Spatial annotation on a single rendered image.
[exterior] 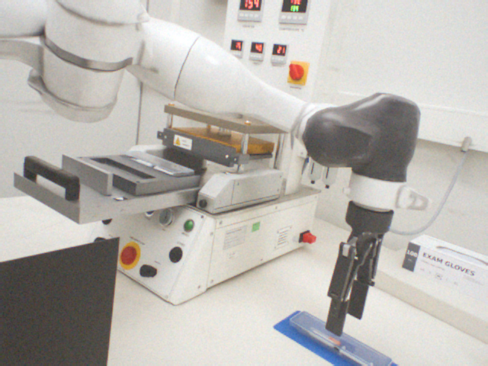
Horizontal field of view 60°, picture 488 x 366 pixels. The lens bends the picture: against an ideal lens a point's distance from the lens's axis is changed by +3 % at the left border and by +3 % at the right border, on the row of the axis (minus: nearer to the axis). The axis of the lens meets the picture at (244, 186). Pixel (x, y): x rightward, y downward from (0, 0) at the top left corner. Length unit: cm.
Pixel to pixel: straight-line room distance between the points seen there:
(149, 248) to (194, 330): 22
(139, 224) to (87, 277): 58
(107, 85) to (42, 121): 170
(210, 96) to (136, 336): 43
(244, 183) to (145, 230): 25
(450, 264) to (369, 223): 46
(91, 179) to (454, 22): 106
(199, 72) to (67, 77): 18
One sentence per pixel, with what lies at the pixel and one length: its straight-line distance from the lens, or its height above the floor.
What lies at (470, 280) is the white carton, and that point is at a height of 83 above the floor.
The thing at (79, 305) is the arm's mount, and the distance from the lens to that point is 40.
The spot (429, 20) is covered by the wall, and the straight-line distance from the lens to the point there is 142.
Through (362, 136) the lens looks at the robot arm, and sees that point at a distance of 65.
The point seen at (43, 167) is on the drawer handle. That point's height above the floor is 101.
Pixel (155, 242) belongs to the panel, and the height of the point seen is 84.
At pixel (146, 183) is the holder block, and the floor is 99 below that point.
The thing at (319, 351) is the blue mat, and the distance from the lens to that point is 83.
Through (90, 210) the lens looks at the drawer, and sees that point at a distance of 72.
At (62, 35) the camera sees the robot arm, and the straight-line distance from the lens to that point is 61.
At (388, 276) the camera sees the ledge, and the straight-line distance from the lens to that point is 111.
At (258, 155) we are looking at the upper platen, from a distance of 102.
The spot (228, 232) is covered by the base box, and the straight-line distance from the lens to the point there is 89.
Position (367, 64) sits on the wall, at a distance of 148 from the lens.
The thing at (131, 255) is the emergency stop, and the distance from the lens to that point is 95.
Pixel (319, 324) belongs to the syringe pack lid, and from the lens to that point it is 86.
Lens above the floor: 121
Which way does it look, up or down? 15 degrees down
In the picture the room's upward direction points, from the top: 9 degrees clockwise
